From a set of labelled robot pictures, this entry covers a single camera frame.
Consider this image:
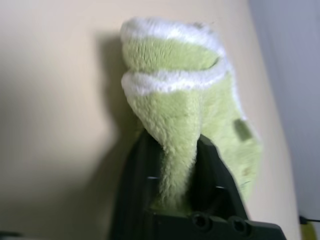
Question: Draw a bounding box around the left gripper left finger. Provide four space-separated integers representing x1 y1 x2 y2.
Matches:
107 129 167 240

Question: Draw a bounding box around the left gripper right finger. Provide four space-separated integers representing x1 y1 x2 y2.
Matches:
186 133 251 222

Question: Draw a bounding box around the green towel white trim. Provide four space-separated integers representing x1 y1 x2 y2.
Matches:
119 16 264 217

